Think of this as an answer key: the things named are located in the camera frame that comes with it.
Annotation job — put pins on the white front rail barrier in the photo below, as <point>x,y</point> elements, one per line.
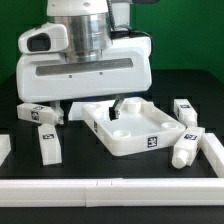
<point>112,192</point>

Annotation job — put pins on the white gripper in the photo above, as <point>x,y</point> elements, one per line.
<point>123,68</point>

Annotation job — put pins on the white rail barrier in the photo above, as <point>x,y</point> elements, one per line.
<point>214,152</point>
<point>112,192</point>

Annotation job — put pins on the white marker plate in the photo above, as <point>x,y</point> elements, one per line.
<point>75,113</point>

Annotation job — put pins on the white desk top tray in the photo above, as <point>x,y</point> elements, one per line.
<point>140,127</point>

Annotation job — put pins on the white right rail barrier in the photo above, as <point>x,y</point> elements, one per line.
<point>214,152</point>

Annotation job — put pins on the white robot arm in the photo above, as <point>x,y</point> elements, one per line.
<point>81,52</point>

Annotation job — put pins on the white left rail block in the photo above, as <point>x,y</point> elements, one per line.
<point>5,147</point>

